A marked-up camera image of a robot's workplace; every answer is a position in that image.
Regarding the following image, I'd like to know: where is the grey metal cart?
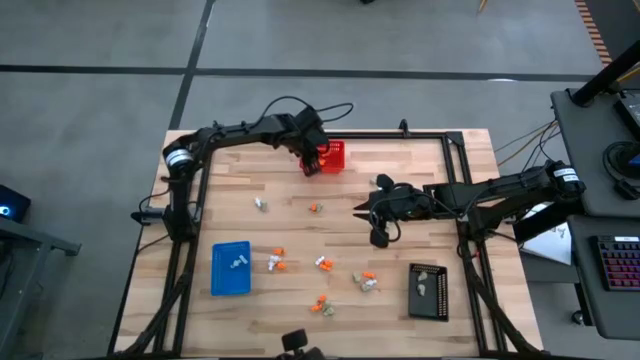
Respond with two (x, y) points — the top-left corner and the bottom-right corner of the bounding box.
(0, 217), (83, 360)

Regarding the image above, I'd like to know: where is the grey desk with cable coil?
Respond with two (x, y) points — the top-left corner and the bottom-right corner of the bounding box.
(551, 88), (640, 219)

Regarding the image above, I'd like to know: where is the orange striped floor tape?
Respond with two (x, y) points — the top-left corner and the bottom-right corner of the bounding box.
(574, 0), (614, 68)

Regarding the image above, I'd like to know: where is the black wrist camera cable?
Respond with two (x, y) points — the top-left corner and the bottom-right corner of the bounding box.
(372, 182), (404, 244)
(253, 94), (355, 132)

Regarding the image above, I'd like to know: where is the white paper sheet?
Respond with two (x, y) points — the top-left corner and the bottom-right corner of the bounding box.
(519, 202), (573, 266)

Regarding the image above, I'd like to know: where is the black cable coil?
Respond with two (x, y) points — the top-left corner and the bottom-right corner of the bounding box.
(602, 140), (640, 202)

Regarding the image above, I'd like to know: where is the black stand pole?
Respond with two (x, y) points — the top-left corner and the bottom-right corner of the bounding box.
(571, 39), (640, 107)

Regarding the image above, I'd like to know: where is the black laptop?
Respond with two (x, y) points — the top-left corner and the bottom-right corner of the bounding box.
(613, 91), (640, 142)

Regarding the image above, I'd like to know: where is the black computer with blue light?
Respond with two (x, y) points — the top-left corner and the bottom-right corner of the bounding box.
(0, 183), (32, 225)

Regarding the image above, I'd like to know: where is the red plastic basket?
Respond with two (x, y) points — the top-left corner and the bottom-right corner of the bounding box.
(299, 139), (347, 175)

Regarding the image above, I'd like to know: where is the blue plastic basket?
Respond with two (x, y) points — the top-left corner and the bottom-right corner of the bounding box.
(210, 240), (253, 297)

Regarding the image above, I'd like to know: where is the black plastic basket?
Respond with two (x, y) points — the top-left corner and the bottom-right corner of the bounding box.
(407, 262), (450, 322)

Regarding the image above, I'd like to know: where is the black backlit keyboard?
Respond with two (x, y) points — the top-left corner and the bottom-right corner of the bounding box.
(594, 235), (640, 293)

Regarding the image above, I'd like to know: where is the black floor cable bundle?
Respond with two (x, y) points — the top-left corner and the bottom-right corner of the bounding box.
(494, 119), (564, 174)

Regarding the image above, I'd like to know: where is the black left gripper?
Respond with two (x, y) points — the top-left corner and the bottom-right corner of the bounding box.
(287, 105), (331, 178)

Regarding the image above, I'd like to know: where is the black aluminium table frame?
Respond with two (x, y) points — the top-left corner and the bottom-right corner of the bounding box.
(112, 130), (546, 360)

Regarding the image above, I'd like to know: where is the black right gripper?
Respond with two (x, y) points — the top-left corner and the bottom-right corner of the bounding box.
(352, 173), (432, 250)

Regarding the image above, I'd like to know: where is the grey desk with keyboard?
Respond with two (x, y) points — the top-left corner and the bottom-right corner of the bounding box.
(567, 214), (640, 342)

